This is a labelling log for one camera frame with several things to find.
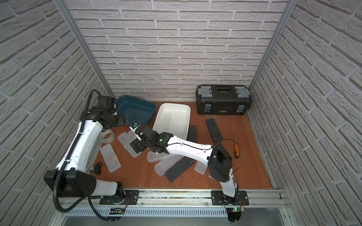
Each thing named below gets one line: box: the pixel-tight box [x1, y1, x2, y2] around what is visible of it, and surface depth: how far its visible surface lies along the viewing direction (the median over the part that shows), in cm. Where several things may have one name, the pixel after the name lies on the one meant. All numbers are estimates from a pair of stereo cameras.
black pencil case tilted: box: [205, 118, 223, 143], surface depth 103 cm
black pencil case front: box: [164, 156, 196, 183], surface depth 85 cm
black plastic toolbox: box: [195, 84, 252, 116], surface depth 105 cm
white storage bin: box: [152, 102, 191, 141], surface depth 109 cm
